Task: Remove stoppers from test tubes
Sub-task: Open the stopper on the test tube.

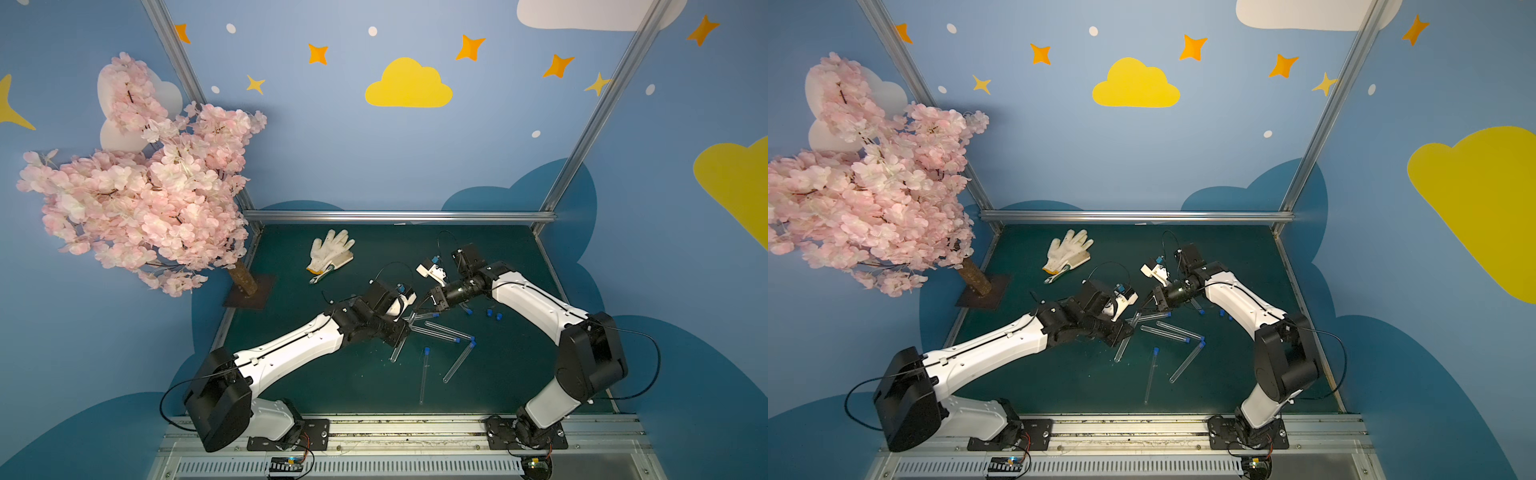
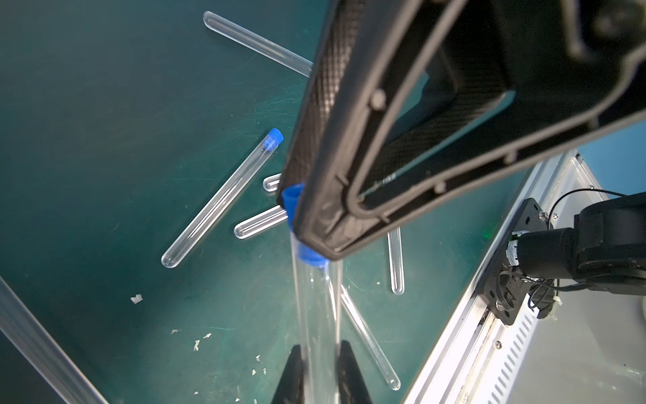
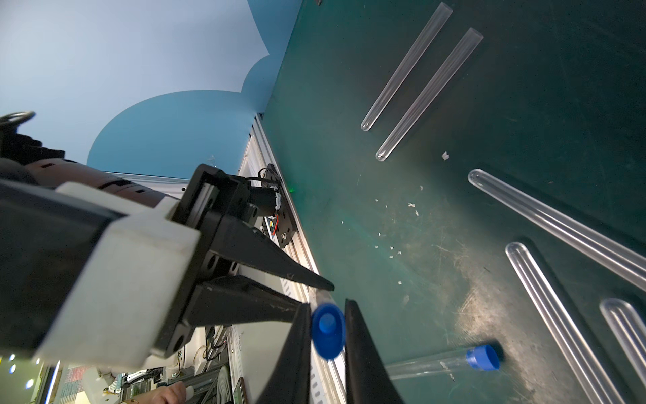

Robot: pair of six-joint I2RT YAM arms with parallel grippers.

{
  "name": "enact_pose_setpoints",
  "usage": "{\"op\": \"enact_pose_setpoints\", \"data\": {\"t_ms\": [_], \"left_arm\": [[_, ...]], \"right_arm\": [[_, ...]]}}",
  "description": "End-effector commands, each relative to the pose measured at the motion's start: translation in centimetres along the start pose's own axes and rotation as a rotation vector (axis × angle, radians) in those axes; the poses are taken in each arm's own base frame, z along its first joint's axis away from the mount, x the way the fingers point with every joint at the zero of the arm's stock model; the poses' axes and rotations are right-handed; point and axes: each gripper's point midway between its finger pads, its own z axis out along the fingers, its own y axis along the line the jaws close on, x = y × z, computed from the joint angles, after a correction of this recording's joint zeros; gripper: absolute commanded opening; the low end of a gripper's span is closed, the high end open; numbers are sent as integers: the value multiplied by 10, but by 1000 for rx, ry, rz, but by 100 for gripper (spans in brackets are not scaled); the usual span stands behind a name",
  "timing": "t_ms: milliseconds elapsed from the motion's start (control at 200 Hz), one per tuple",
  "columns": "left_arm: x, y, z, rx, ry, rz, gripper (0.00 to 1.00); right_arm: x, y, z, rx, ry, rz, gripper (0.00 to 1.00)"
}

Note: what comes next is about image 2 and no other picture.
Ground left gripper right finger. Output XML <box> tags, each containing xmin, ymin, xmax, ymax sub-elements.
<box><xmin>336</xmin><ymin>340</ymin><xmax>373</xmax><ymax>404</ymax></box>

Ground test tube diagonal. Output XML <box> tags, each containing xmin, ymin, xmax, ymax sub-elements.
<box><xmin>233</xmin><ymin>205</ymin><xmax>288</xmax><ymax>240</ymax></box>
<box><xmin>262</xmin><ymin>173</ymin><xmax>281</xmax><ymax>193</ymax></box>

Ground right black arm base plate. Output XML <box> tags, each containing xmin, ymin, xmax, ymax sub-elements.
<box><xmin>478</xmin><ymin>198</ymin><xmax>556</xmax><ymax>326</ymax></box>

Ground test tube centre horizontal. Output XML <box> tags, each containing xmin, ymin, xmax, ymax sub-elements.
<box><xmin>161</xmin><ymin>128</ymin><xmax>284</xmax><ymax>269</ymax></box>

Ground test tube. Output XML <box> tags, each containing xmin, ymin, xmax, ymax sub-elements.
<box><xmin>387</xmin><ymin>227</ymin><xmax>405</xmax><ymax>296</ymax></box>
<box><xmin>290</xmin><ymin>235</ymin><xmax>343</xmax><ymax>403</ymax></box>
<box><xmin>1</xmin><ymin>281</ymin><xmax>108</xmax><ymax>404</ymax></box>
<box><xmin>203</xmin><ymin>11</ymin><xmax>313</xmax><ymax>77</ymax></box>

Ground aluminium mounting rail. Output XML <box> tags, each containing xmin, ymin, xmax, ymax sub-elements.
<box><xmin>404</xmin><ymin>150</ymin><xmax>600</xmax><ymax>403</ymax></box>

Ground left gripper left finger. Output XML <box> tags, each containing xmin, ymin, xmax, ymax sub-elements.
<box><xmin>271</xmin><ymin>344</ymin><xmax>304</xmax><ymax>404</ymax></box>

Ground test tube middle upper diagonal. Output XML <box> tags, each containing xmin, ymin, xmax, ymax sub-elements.
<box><xmin>262</xmin><ymin>173</ymin><xmax>281</xmax><ymax>193</ymax></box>

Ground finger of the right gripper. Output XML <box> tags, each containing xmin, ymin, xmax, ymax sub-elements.
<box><xmin>304</xmin><ymin>1</ymin><xmax>645</xmax><ymax>260</ymax></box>
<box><xmin>276</xmin><ymin>0</ymin><xmax>511</xmax><ymax>208</ymax></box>

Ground test tube lower vertical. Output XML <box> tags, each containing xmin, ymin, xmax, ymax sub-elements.
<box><xmin>341</xmin><ymin>287</ymin><xmax>401</xmax><ymax>392</ymax></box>

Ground test tube middle lower diagonal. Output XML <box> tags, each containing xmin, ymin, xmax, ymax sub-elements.
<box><xmin>233</xmin><ymin>205</ymin><xmax>288</xmax><ymax>240</ymax></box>

